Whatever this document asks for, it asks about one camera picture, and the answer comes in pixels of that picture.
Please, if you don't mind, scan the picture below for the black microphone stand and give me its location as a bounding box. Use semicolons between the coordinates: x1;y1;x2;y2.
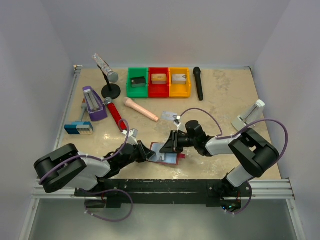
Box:
101;73;121;100

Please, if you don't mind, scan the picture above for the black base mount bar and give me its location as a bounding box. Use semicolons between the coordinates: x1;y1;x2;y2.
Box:
74;179;252;209

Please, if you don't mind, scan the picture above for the aluminium frame rail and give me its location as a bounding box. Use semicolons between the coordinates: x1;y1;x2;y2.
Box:
18;65;84;240

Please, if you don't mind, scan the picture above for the silver VIP card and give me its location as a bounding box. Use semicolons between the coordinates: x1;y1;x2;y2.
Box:
161;111;178;121
156;153;165;162

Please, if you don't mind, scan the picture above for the red plastic bin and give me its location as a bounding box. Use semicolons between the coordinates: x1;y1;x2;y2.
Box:
148;67;170;98

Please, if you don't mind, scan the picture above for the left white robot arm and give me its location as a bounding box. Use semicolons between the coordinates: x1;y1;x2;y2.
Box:
34;140;156;193

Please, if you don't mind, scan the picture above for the purple metronome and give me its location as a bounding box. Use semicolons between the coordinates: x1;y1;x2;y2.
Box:
82;86;108;122

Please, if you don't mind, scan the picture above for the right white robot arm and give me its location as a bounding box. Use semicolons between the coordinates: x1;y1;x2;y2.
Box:
159;120;280;188

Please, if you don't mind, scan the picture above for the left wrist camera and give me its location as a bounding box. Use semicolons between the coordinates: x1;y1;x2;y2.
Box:
121;128;138;146

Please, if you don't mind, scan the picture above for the black card in green bin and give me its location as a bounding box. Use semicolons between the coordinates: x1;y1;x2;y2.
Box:
130;76;146;88

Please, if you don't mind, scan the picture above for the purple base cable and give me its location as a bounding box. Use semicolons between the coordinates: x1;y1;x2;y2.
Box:
84;188;135;222

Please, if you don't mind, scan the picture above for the green plastic bin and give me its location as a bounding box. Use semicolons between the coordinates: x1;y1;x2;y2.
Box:
126;67;149;98

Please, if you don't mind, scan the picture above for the blue grey block tool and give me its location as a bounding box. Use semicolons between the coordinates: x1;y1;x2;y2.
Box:
64;121;94;135

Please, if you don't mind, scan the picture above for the black microphone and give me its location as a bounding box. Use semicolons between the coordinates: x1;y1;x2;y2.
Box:
193;66;204;101

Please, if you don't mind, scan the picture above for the silver card in yellow bin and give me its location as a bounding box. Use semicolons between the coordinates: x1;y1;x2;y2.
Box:
171;73;187;85

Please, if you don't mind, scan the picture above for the tan card in red bin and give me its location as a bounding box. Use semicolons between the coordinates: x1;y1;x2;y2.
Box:
151;73;167;85

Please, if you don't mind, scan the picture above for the red microphone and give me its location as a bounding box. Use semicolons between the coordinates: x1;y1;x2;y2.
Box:
104;97;127;134

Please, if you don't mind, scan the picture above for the yellow plastic bin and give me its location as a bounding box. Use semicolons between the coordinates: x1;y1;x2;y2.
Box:
169;67;192;98

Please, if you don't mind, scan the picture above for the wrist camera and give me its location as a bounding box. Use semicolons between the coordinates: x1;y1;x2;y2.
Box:
173;115;183;131
121;128;138;146

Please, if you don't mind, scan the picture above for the red leather card holder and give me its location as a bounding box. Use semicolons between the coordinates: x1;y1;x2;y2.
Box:
149;142;186;166

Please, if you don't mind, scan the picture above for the pink microphone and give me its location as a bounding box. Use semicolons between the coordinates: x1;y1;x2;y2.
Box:
123;97;159;122

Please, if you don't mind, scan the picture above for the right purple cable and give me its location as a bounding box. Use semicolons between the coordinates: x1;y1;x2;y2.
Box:
177;107;289;180

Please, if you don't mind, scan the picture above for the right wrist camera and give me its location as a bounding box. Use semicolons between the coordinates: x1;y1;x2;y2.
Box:
173;115;183;131

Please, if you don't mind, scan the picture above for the grey orange small tool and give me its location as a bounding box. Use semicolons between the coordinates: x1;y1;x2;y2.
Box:
79;98;87;122

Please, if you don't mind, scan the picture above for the glitter microphone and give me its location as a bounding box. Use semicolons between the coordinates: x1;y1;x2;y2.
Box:
92;53;119;83

